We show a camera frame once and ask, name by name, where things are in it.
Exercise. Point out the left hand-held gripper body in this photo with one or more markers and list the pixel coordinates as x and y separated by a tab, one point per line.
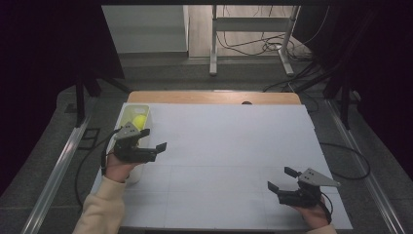
128	133

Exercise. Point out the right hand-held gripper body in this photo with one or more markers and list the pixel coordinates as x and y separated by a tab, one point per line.
316	179

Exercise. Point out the yellow tennis ball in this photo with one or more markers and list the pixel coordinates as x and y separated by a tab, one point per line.
140	121

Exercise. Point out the white plastic bin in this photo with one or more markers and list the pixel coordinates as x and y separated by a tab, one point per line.
130	112

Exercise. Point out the person's right hand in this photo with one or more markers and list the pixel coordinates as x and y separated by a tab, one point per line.
316	216

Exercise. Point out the person's left hand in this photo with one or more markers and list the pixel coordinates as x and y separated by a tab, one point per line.
118	169

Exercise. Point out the black metal stand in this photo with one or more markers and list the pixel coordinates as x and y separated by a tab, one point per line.
345	107
80	104

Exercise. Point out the white board mat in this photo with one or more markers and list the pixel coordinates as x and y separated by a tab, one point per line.
220	146

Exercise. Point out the white panel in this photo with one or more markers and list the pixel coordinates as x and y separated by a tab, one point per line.
146	29

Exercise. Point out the black curtain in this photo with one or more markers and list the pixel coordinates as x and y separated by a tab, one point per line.
383	65
39	65

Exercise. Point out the black floor bracket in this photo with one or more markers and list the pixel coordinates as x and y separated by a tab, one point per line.
89	139

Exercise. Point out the aluminium floor rail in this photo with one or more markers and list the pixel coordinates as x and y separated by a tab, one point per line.
363	169
55	175

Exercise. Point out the white metal desk frame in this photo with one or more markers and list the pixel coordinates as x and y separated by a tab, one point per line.
250	24

